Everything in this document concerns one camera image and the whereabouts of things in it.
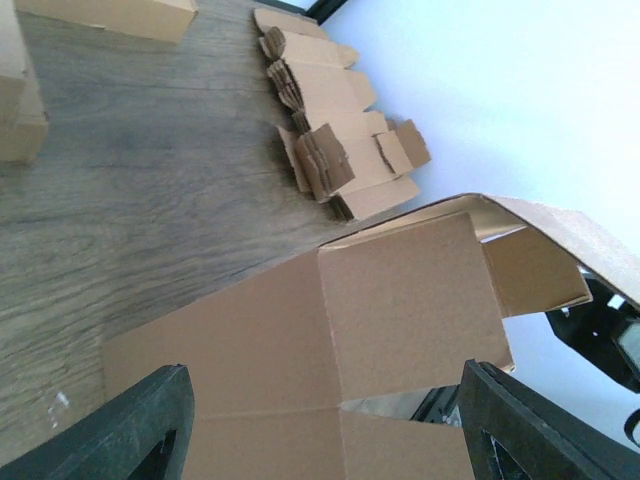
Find lower folded cardboard box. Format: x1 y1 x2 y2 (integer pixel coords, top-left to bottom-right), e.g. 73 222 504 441
1 1 49 163

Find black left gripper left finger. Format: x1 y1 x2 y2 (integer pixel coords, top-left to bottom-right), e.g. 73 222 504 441
1 364 194 479

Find large cardboard box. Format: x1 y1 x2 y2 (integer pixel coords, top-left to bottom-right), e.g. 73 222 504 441
103 194 639 479

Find right black frame post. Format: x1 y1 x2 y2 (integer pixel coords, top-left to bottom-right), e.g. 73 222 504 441
279 0 348 25

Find right stack flat cardboard blanks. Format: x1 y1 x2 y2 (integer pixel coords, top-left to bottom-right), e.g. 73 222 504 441
253 8 431 221

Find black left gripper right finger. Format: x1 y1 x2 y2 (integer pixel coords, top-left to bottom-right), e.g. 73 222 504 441
458 360 639 479

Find small folded cardboard box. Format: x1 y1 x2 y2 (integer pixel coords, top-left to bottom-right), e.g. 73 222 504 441
14 0 198 44

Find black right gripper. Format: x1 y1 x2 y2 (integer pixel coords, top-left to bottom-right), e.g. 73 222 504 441
546 273 639 393

